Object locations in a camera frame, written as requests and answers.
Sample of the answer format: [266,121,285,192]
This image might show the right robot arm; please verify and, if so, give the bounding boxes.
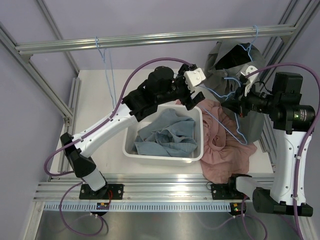
[222,72,316,217]

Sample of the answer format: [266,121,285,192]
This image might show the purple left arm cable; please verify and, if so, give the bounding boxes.
[43,57,195,237]

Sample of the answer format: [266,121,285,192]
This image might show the blue denim skirt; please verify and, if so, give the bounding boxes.
[132,108,198,158]

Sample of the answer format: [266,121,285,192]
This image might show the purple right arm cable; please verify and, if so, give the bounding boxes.
[242,62,316,240]

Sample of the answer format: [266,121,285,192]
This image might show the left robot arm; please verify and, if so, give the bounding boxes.
[60,63,206,199]

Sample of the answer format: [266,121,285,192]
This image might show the pink ruffled skirt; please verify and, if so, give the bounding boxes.
[197,99,257,184]

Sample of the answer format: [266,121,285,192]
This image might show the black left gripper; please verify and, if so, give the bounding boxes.
[156,64,205,110]

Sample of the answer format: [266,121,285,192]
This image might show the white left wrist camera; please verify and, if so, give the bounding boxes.
[183,68,206,92]

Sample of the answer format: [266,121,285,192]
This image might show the white plastic basket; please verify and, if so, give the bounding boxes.
[122,104,204,166]

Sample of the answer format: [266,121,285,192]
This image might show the grey pleated skirt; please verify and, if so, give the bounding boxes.
[203,40,266,143]

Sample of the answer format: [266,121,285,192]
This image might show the aluminium hanging rail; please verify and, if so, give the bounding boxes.
[15,24,296,56]

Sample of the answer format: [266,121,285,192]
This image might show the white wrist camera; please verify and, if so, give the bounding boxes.
[183,68,206,92]
[239,64,258,97]

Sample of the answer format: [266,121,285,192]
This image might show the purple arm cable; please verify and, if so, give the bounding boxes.
[43,57,195,237]
[242,62,316,240]

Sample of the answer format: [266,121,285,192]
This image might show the blue wire hanger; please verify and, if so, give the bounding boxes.
[238,25,259,62]
[199,83,248,146]
[94,36,117,109]

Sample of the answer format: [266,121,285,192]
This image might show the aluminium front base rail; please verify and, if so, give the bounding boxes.
[33,172,305,201]

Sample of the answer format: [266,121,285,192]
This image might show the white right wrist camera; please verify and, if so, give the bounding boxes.
[239,64,258,97]

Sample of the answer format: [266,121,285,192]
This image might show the white slotted cable duct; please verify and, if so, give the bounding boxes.
[44,201,231,213]

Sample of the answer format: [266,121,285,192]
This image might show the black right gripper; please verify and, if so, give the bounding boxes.
[222,81,281,118]

